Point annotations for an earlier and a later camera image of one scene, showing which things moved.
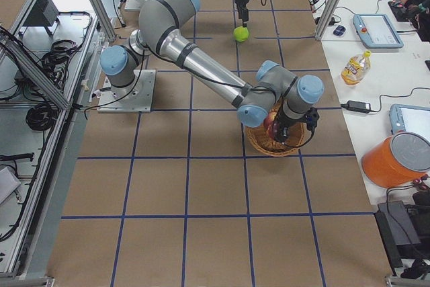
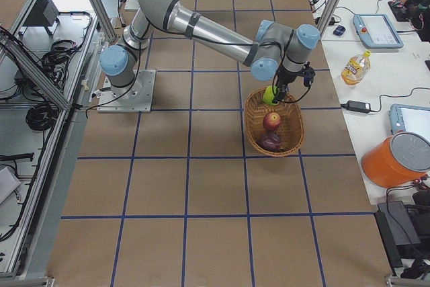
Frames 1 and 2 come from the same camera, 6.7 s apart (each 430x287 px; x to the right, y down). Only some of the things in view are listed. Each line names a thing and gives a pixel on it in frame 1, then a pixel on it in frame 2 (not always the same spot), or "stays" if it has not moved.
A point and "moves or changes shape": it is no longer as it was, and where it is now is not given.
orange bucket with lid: [398, 160] stays
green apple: [240, 33] moves or changes shape
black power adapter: [357, 106] stays
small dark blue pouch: [339, 31] stays
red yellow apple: [268, 121] stays
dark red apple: [275, 129] to [269, 140]
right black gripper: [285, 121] to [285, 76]
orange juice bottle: [356, 68] stays
